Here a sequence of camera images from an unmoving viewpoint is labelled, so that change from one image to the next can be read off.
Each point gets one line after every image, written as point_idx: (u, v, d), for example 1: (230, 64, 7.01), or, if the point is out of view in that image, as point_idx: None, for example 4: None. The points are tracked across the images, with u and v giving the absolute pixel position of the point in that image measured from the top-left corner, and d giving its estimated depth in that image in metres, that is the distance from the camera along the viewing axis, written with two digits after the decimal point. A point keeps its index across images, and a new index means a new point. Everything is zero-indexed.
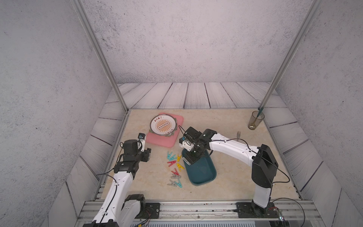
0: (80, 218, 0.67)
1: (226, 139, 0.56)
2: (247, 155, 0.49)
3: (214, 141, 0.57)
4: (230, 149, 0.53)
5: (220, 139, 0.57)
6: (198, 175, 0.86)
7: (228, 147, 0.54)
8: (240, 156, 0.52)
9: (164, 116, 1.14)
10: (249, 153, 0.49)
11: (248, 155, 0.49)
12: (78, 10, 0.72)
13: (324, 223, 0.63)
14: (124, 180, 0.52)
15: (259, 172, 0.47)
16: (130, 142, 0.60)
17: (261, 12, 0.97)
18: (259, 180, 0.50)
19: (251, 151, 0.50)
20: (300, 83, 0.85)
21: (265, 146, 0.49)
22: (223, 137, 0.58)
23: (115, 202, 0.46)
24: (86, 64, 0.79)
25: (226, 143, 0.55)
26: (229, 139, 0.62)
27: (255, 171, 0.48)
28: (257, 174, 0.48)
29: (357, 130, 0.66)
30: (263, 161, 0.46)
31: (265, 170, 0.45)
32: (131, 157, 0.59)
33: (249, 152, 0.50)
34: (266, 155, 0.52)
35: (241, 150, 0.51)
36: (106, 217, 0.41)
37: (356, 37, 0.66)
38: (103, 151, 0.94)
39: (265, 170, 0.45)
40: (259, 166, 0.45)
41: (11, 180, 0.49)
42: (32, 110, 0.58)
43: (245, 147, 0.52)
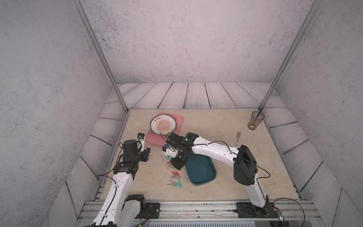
0: (80, 218, 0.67)
1: (208, 143, 0.57)
2: (229, 158, 0.51)
3: (196, 145, 0.58)
4: (212, 152, 0.55)
5: (202, 143, 0.58)
6: (198, 174, 0.86)
7: (210, 150, 0.55)
8: (222, 159, 0.54)
9: (164, 116, 1.14)
10: (229, 155, 0.51)
11: (229, 157, 0.51)
12: (78, 10, 0.72)
13: (324, 223, 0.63)
14: (124, 181, 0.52)
15: (242, 172, 0.49)
16: (131, 142, 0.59)
17: (261, 12, 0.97)
18: (242, 179, 0.52)
19: (231, 152, 0.52)
20: (300, 83, 0.85)
21: (244, 147, 0.52)
22: (203, 141, 0.59)
23: (115, 203, 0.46)
24: (86, 64, 0.79)
25: (208, 146, 0.56)
26: (211, 142, 0.57)
27: (237, 172, 0.50)
28: (239, 174, 0.51)
29: (357, 130, 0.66)
30: (243, 162, 0.48)
31: (246, 170, 0.47)
32: (131, 157, 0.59)
33: (229, 153, 0.52)
34: (246, 156, 0.55)
35: (222, 152, 0.53)
36: (106, 219, 0.41)
37: (356, 37, 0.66)
38: (103, 151, 0.94)
39: (246, 170, 0.47)
40: (239, 167, 0.47)
41: (11, 180, 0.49)
42: (32, 110, 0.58)
43: (226, 149, 0.53)
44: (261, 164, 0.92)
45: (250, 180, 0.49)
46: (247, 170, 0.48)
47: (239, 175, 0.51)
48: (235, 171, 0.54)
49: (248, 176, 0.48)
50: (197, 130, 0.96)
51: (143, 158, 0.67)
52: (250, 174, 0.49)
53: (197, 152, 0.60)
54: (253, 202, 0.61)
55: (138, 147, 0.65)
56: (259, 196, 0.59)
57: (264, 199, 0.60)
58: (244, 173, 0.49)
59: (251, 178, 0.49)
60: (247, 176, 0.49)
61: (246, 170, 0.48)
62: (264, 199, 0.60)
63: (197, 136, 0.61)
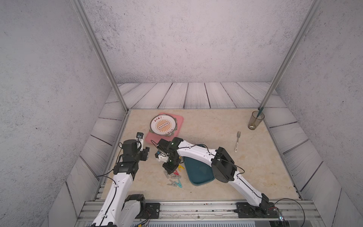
0: (80, 218, 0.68)
1: (191, 146, 0.64)
2: (208, 158, 0.58)
3: (181, 148, 0.65)
4: (196, 154, 0.61)
5: (186, 146, 0.65)
6: (198, 174, 0.86)
7: (193, 152, 0.62)
8: (203, 160, 0.61)
9: (164, 116, 1.14)
10: (209, 156, 0.58)
11: (209, 157, 0.58)
12: (78, 10, 0.72)
13: (324, 223, 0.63)
14: (123, 181, 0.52)
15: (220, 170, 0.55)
16: (130, 142, 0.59)
17: (261, 12, 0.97)
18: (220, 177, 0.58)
19: (210, 153, 0.59)
20: (300, 83, 0.85)
21: (220, 149, 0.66)
22: (187, 144, 0.66)
23: (115, 204, 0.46)
24: (86, 64, 0.79)
25: (191, 149, 0.63)
26: (193, 145, 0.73)
27: (215, 170, 0.57)
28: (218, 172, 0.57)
29: (357, 130, 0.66)
30: (219, 161, 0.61)
31: (221, 168, 0.55)
32: (130, 157, 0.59)
33: (209, 155, 0.59)
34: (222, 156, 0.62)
35: (203, 155, 0.60)
36: (106, 220, 0.41)
37: (356, 37, 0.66)
38: (103, 151, 0.94)
39: (221, 168, 0.55)
40: (217, 166, 0.54)
41: (11, 180, 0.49)
42: (32, 110, 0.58)
43: (205, 152, 0.60)
44: (261, 164, 0.92)
45: (227, 176, 0.56)
46: (223, 168, 0.55)
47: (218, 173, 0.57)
48: (214, 170, 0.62)
49: (224, 173, 0.55)
50: (197, 130, 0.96)
51: (142, 157, 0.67)
52: (226, 171, 0.56)
53: (183, 154, 0.66)
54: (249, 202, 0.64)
55: (137, 147, 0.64)
56: (249, 195, 0.62)
57: (257, 197, 0.63)
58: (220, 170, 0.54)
59: (228, 174, 0.56)
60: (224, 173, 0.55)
61: (222, 168, 0.55)
62: (258, 198, 0.63)
63: (182, 139, 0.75)
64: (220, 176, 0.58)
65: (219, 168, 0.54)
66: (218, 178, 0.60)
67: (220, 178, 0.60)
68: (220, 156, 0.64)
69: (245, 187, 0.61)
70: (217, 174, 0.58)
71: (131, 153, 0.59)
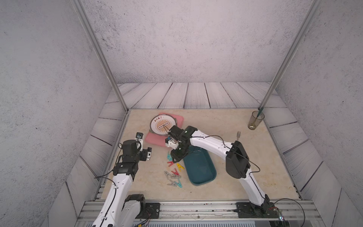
0: (80, 218, 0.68)
1: (205, 136, 0.62)
2: (222, 150, 0.55)
3: (194, 138, 0.62)
4: (210, 144, 0.59)
5: (200, 136, 0.62)
6: (198, 175, 0.86)
7: (206, 143, 0.59)
8: (216, 152, 0.59)
9: (164, 116, 1.14)
10: (223, 148, 0.56)
11: (223, 150, 0.55)
12: (78, 10, 0.72)
13: (324, 223, 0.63)
14: (123, 182, 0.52)
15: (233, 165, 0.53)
16: (130, 143, 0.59)
17: (261, 12, 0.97)
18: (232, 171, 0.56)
19: (225, 146, 0.56)
20: (300, 83, 0.85)
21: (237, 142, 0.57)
22: (202, 134, 0.63)
23: (115, 205, 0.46)
24: (86, 64, 0.79)
25: (205, 139, 0.60)
26: (208, 135, 0.62)
27: (228, 164, 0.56)
28: (230, 166, 0.54)
29: (357, 130, 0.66)
30: (235, 156, 0.52)
31: (236, 163, 0.51)
32: (130, 158, 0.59)
33: (224, 147, 0.56)
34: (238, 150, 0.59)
35: (217, 145, 0.57)
36: (105, 222, 0.41)
37: (356, 37, 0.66)
38: (103, 151, 0.94)
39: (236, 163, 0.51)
40: (231, 160, 0.52)
41: (11, 180, 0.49)
42: (32, 110, 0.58)
43: (221, 143, 0.58)
44: (261, 164, 0.92)
45: (240, 172, 0.53)
46: (238, 163, 0.52)
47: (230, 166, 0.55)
48: (227, 163, 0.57)
49: (237, 169, 0.53)
50: None
51: (142, 157, 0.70)
52: (240, 167, 0.53)
53: (195, 144, 0.64)
54: (251, 200, 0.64)
55: (137, 147, 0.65)
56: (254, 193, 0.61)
57: (261, 197, 0.62)
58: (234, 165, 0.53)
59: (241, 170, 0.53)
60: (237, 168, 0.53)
61: (237, 162, 0.52)
62: (262, 198, 0.62)
63: (196, 129, 0.65)
64: (231, 170, 0.56)
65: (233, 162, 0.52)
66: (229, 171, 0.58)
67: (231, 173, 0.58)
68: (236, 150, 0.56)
69: (252, 186, 0.59)
70: (229, 168, 0.56)
71: (130, 154, 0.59)
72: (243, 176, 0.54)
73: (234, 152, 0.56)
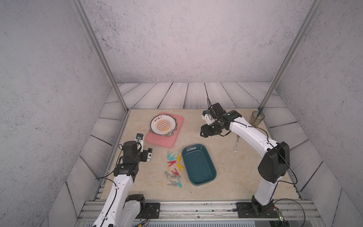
0: (80, 218, 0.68)
1: (248, 126, 0.56)
2: (263, 145, 0.50)
3: (236, 123, 0.58)
4: (249, 135, 0.54)
5: (242, 124, 0.57)
6: (198, 175, 0.86)
7: (247, 132, 0.55)
8: (254, 145, 0.54)
9: (164, 116, 1.14)
10: (265, 144, 0.50)
11: (264, 145, 0.50)
12: (78, 10, 0.72)
13: (324, 223, 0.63)
14: (123, 183, 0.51)
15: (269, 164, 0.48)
16: (131, 144, 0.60)
17: (261, 12, 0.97)
18: (264, 170, 0.51)
19: (268, 142, 0.50)
20: (300, 83, 0.85)
21: (283, 143, 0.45)
22: (246, 122, 0.57)
23: (116, 205, 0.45)
24: (86, 64, 0.79)
25: (247, 128, 0.55)
26: (252, 126, 0.56)
27: (263, 161, 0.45)
28: (264, 164, 0.50)
29: (357, 130, 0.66)
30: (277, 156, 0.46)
31: (275, 165, 0.46)
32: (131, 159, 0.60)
33: (266, 143, 0.50)
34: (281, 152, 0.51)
35: (258, 139, 0.51)
36: (106, 222, 0.41)
37: (356, 37, 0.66)
38: (103, 151, 0.94)
39: (275, 163, 0.45)
40: (271, 159, 0.46)
41: (11, 180, 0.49)
42: (32, 110, 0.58)
43: (264, 138, 0.51)
44: None
45: (274, 176, 0.48)
46: (278, 165, 0.46)
47: (264, 164, 0.50)
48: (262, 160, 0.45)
49: (273, 170, 0.47)
50: (197, 130, 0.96)
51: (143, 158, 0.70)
52: (277, 170, 0.47)
53: (233, 130, 0.60)
54: (256, 197, 0.66)
55: (137, 148, 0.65)
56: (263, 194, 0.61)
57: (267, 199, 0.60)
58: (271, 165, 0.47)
59: (277, 174, 0.47)
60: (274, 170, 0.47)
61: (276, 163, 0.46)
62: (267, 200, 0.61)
63: (241, 117, 0.60)
64: (262, 170, 0.52)
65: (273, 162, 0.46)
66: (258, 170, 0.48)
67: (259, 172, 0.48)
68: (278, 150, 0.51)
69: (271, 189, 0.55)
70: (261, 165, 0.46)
71: (131, 156, 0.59)
72: (273, 181, 0.49)
73: (277, 152, 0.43)
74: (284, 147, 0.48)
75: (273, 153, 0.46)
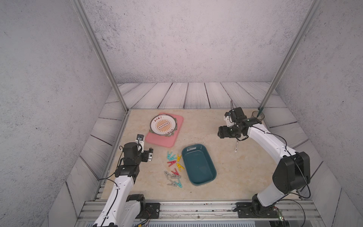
0: (80, 218, 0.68)
1: (266, 132, 0.55)
2: (279, 152, 0.48)
3: (254, 128, 0.58)
4: (266, 141, 0.53)
5: (261, 129, 0.57)
6: (198, 175, 0.86)
7: (264, 138, 0.54)
8: (271, 151, 0.52)
9: (164, 116, 1.14)
10: (282, 151, 0.48)
11: (280, 152, 0.48)
12: (78, 10, 0.72)
13: (324, 223, 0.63)
14: (125, 183, 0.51)
15: (283, 172, 0.46)
16: (131, 146, 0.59)
17: (261, 12, 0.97)
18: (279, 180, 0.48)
19: (286, 150, 0.48)
20: (300, 83, 0.85)
21: (304, 154, 0.46)
22: (264, 128, 0.57)
23: (116, 205, 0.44)
24: (86, 64, 0.79)
25: (265, 134, 0.55)
26: (271, 133, 0.55)
27: (278, 168, 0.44)
28: (280, 172, 0.47)
29: (357, 130, 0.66)
30: (292, 165, 0.43)
31: (289, 173, 0.43)
32: (131, 161, 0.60)
33: (284, 150, 0.48)
34: (301, 163, 0.48)
35: (275, 145, 0.50)
36: (107, 221, 0.42)
37: (356, 37, 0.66)
38: (103, 151, 0.94)
39: (290, 172, 0.43)
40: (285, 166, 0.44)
41: (11, 180, 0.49)
42: (32, 110, 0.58)
43: (282, 145, 0.50)
44: (261, 164, 0.92)
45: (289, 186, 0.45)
46: (293, 174, 0.44)
47: (279, 172, 0.47)
48: (277, 168, 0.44)
49: (288, 179, 0.45)
50: (197, 130, 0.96)
51: (144, 158, 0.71)
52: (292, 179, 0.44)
53: (251, 136, 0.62)
54: (258, 196, 0.66)
55: (138, 149, 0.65)
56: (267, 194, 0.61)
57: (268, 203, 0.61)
58: (286, 173, 0.45)
59: (291, 185, 0.44)
60: (288, 178, 0.44)
61: (292, 172, 0.43)
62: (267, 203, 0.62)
63: (261, 123, 0.59)
64: (278, 179, 0.49)
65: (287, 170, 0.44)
66: (274, 179, 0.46)
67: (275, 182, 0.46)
68: (297, 160, 0.48)
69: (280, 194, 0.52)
70: (276, 174, 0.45)
71: (132, 157, 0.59)
72: (288, 192, 0.46)
73: (294, 161, 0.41)
74: (304, 157, 0.45)
75: (289, 161, 0.44)
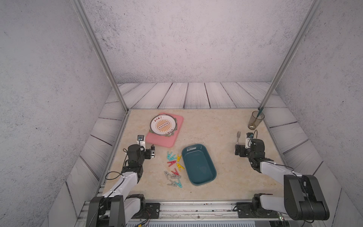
0: (80, 218, 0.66)
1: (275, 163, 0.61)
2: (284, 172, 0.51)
3: (265, 163, 0.63)
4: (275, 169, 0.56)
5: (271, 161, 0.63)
6: (198, 175, 0.86)
7: (273, 167, 0.58)
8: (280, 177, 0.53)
9: (164, 116, 1.14)
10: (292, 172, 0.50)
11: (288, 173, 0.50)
12: (78, 10, 0.72)
13: (324, 223, 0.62)
14: (132, 179, 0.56)
15: (289, 192, 0.45)
16: (135, 150, 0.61)
17: (261, 12, 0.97)
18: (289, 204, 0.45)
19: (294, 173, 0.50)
20: (300, 83, 0.85)
21: (312, 176, 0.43)
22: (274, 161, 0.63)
23: (122, 186, 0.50)
24: (86, 64, 0.79)
25: (273, 165, 0.59)
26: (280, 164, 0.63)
27: (286, 191, 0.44)
28: (288, 196, 0.46)
29: (357, 130, 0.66)
30: (298, 183, 0.44)
31: (295, 191, 0.43)
32: (135, 162, 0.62)
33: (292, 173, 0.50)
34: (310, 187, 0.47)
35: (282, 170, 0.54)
36: (113, 193, 0.47)
37: (356, 37, 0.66)
38: (102, 151, 0.93)
39: (296, 188, 0.43)
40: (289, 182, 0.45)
41: (11, 180, 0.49)
42: (32, 110, 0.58)
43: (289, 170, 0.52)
44: None
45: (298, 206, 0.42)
46: (299, 192, 0.43)
47: (287, 195, 0.46)
48: (286, 191, 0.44)
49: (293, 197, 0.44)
50: (197, 130, 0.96)
51: (147, 155, 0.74)
52: (299, 197, 0.42)
53: (264, 172, 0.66)
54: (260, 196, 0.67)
55: (141, 151, 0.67)
56: (271, 200, 0.60)
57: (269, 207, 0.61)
58: (290, 190, 0.45)
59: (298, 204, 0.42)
60: (293, 196, 0.44)
61: (297, 190, 0.43)
62: (266, 205, 0.62)
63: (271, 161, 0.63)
64: (289, 205, 0.45)
65: (290, 184, 0.45)
66: (288, 209, 0.46)
67: (290, 213, 0.45)
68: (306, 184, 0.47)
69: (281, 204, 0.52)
70: (288, 200, 0.46)
71: (136, 160, 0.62)
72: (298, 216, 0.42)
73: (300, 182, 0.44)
74: (311, 178, 0.45)
75: (293, 177, 0.46)
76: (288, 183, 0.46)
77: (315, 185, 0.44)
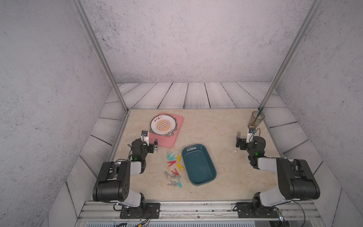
0: (80, 218, 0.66)
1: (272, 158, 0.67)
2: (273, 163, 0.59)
3: (263, 160, 0.66)
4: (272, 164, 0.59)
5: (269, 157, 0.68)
6: (198, 175, 0.86)
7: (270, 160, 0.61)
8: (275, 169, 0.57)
9: (164, 116, 1.14)
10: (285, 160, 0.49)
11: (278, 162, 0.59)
12: (78, 9, 0.71)
13: (324, 223, 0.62)
14: (135, 167, 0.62)
15: (281, 170, 0.49)
16: (138, 145, 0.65)
17: (261, 12, 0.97)
18: (283, 182, 0.48)
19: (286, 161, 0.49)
20: (300, 83, 0.85)
21: (301, 160, 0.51)
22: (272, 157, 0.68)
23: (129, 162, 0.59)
24: (86, 64, 0.79)
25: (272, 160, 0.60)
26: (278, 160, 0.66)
27: (279, 172, 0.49)
28: (281, 175, 0.50)
29: (357, 130, 0.57)
30: (288, 162, 0.49)
31: (286, 168, 0.48)
32: (139, 156, 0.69)
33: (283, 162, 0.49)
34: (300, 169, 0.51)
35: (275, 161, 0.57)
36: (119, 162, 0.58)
37: (356, 37, 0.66)
38: (102, 151, 0.93)
39: (288, 169, 0.48)
40: (280, 161, 0.50)
41: (10, 180, 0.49)
42: (32, 110, 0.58)
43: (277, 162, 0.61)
44: None
45: (291, 181, 0.45)
46: (290, 171, 0.47)
47: (280, 177, 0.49)
48: (278, 171, 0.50)
49: (287, 175, 0.46)
50: (197, 130, 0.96)
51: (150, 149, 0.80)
52: (292, 176, 0.46)
53: (262, 168, 0.67)
54: (260, 196, 0.67)
55: (143, 145, 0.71)
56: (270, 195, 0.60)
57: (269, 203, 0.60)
58: (283, 170, 0.48)
59: (291, 178, 0.46)
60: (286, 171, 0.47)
61: (288, 167, 0.48)
62: (266, 203, 0.62)
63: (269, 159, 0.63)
64: (282, 183, 0.49)
65: (282, 162, 0.49)
66: (281, 190, 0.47)
67: (282, 191, 0.49)
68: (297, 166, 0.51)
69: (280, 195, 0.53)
70: (280, 181, 0.50)
71: (139, 153, 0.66)
72: (293, 191, 0.44)
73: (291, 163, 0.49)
74: (300, 160, 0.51)
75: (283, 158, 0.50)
76: (280, 163, 0.50)
77: (306, 167, 0.48)
